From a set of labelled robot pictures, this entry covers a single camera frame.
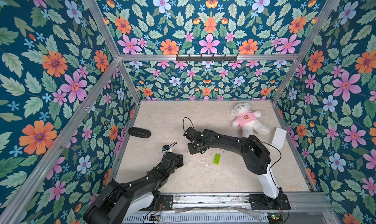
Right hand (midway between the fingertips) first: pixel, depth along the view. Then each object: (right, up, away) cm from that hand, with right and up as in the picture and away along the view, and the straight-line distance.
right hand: (193, 150), depth 90 cm
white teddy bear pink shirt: (+37, +19, +8) cm, 42 cm away
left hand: (-5, -3, -1) cm, 6 cm away
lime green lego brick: (+15, -5, -2) cm, 16 cm away
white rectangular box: (+56, +7, +4) cm, 57 cm away
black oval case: (-36, +10, +6) cm, 38 cm away
